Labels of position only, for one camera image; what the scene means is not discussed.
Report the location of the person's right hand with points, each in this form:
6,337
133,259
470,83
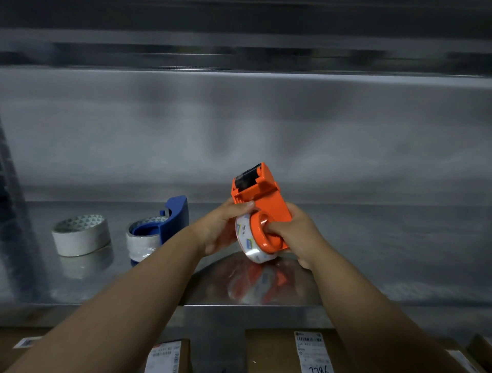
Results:
303,242

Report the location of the person's left hand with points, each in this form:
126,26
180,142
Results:
215,230

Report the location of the transparent tape roll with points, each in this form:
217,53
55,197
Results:
248,246

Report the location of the blue tape dispenser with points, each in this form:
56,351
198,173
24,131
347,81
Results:
175,219

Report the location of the orange tape dispenser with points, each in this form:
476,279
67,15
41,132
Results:
265,196

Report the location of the wrinkled white tape roll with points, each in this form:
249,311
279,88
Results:
140,246

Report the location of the smooth white tape roll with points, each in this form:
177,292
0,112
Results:
80,240

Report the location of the person's right forearm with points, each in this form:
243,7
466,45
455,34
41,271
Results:
376,326

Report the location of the person's left forearm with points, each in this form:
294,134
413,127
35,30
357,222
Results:
115,319

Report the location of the grey metal shelving rack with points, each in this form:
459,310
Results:
384,246

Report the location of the wide cardboard box handwritten label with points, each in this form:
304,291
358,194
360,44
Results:
269,353

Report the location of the narrow cardboard box handwritten label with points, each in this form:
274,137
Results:
165,357

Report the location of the cardboard box printed label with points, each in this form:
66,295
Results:
476,353

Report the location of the large cardboard box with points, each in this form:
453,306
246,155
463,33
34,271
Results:
11,359

